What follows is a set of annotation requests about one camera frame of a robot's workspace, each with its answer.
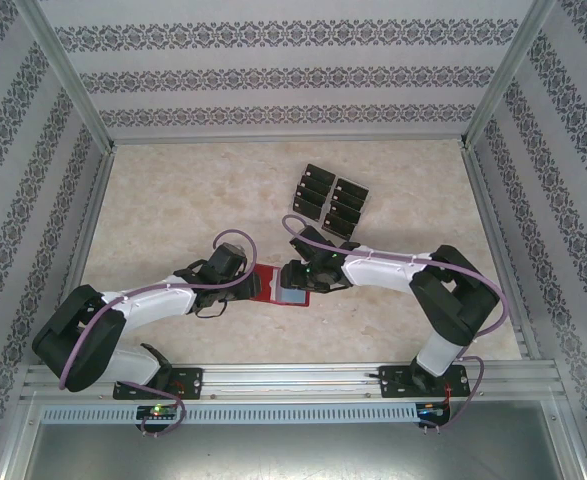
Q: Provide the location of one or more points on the aluminium frame rail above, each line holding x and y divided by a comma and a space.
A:
288, 139
83, 240
491, 220

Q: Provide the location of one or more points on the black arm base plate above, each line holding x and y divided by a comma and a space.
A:
393, 382
190, 382

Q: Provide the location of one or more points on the clear acrylic card stand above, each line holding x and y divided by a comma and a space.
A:
363, 214

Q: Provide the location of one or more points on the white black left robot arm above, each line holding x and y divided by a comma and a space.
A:
153, 302

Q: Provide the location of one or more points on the red leather card holder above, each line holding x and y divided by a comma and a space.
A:
269, 285

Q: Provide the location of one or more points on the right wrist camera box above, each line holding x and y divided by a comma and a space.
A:
315, 242

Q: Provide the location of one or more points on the grey metal sheet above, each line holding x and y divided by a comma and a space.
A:
293, 455

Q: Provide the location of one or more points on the aluminium frame post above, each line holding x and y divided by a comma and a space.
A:
503, 75
68, 75

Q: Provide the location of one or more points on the wide aluminium mounting rail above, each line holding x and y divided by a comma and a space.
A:
293, 382

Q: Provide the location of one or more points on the small circuit board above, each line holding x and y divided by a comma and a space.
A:
158, 412
433, 411

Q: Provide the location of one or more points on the black VIP card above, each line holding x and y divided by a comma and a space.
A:
315, 184
348, 198
307, 207
319, 172
339, 225
344, 210
311, 195
352, 186

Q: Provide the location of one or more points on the aluminium frame bar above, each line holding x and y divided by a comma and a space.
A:
568, 440
18, 440

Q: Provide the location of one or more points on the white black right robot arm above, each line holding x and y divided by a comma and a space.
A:
383, 272

